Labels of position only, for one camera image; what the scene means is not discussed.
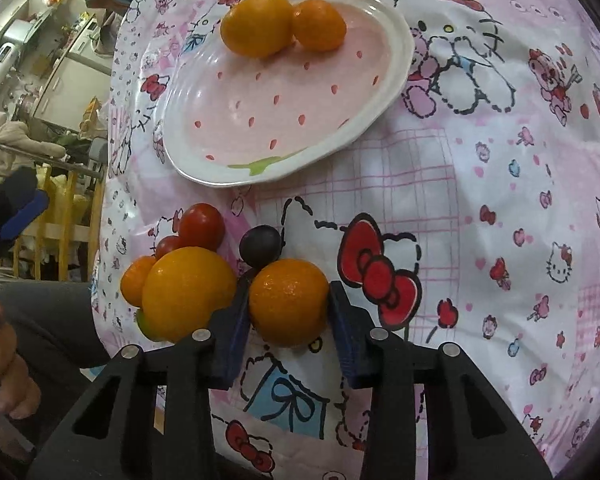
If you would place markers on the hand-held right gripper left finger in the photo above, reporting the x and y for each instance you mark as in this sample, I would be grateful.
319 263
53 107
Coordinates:
229 340

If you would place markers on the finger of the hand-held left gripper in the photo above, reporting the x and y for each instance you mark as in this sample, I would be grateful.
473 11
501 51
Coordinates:
22 215

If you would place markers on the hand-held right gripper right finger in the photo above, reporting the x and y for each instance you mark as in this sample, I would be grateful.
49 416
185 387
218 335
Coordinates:
347 340

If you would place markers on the large orange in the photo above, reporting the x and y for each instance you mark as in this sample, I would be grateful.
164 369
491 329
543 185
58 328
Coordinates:
189 292
256 25

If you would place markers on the medium orange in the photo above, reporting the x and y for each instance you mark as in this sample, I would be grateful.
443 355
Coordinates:
287 302

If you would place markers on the green cherry tomato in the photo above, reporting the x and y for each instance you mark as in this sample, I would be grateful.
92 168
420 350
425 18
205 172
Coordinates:
144 325

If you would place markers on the dark purple grape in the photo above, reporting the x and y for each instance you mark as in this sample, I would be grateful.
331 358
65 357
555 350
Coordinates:
260 245

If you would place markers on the small orange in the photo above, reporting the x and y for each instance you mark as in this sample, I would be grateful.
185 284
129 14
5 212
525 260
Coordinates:
319 25
136 285

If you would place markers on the small red cherry tomato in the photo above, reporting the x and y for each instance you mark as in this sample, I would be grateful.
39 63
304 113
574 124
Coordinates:
166 247

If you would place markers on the large red cherry tomato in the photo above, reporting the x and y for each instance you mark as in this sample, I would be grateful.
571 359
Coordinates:
201 226

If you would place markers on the pink strawberry-shaped plate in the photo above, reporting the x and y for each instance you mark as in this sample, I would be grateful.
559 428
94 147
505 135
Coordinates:
290 95

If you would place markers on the person's left hand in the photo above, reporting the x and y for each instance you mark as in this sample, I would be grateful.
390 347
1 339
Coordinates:
7 375

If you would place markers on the beige stuffed toy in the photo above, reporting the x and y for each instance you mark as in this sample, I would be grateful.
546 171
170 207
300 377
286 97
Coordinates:
15 135

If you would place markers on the dark grey pants leg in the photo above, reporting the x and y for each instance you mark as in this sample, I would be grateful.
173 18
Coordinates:
55 325

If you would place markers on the white cabinet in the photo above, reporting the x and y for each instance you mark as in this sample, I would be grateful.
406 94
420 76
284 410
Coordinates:
75 70

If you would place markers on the pink cartoon cat tablecloth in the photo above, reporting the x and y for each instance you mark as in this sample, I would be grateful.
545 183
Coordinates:
480 185

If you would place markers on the yellow wooden rail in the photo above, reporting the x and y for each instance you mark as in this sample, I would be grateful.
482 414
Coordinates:
65 220

